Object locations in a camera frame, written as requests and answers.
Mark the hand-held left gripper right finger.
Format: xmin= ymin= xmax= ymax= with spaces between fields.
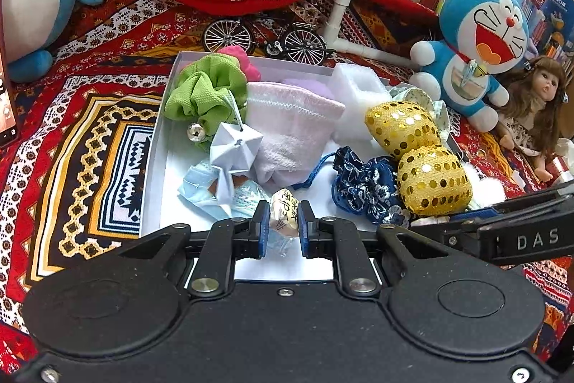
xmin=298 ymin=200 xmax=449 ymax=299

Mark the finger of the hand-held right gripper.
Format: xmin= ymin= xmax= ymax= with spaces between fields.
xmin=410 ymin=188 xmax=574 ymax=249

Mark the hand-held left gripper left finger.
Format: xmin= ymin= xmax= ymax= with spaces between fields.
xmin=117 ymin=200 xmax=272 ymax=299

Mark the printed candy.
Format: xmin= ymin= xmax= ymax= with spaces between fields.
xmin=270 ymin=189 xmax=300 ymax=239

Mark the white fluffy cat plush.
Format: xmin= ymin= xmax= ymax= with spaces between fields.
xmin=462 ymin=161 xmax=507 ymax=209

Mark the navy floral drawstring pouch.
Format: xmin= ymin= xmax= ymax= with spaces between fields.
xmin=291 ymin=146 xmax=411 ymax=226

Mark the light blue crinkled packet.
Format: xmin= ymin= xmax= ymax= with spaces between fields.
xmin=178 ymin=161 xmax=272 ymax=229

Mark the pale grey origami star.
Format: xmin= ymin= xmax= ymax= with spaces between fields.
xmin=210 ymin=89 xmax=264 ymax=218

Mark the white and pink sock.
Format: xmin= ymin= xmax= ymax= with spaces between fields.
xmin=246 ymin=81 xmax=346 ymax=186

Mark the gold sequin soft bow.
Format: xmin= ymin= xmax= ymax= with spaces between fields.
xmin=364 ymin=100 xmax=474 ymax=219

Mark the white shallow cardboard box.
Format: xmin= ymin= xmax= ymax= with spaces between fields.
xmin=141 ymin=51 xmax=471 ymax=282

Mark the purple fluffy plush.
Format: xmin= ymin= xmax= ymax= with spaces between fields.
xmin=282 ymin=78 xmax=337 ymax=101

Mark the white foam block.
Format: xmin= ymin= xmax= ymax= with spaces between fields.
xmin=329 ymin=64 xmax=393 ymax=144

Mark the green scrunchie with silver bell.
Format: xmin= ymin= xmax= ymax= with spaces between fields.
xmin=164 ymin=55 xmax=249 ymax=150

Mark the pale green dotted fabric bow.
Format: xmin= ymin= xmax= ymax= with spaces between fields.
xmin=388 ymin=86 xmax=449 ymax=139

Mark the pink scrunchie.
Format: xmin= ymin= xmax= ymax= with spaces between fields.
xmin=218 ymin=45 xmax=262 ymax=82

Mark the brown-haired doll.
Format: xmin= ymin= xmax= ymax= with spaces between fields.
xmin=495 ymin=55 xmax=568 ymax=182

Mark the black model bicycle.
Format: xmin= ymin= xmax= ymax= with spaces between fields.
xmin=202 ymin=19 xmax=335 ymax=65

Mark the blue printed carton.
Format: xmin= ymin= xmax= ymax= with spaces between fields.
xmin=538 ymin=0 xmax=574 ymax=61

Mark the blue cat plush toy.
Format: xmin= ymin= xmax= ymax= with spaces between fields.
xmin=410 ymin=0 xmax=532 ymax=130

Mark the white plastic pipe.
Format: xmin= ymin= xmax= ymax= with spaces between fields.
xmin=319 ymin=0 xmax=415 ymax=61

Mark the black smartphone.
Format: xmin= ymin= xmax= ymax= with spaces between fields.
xmin=0 ymin=0 xmax=22 ymax=150

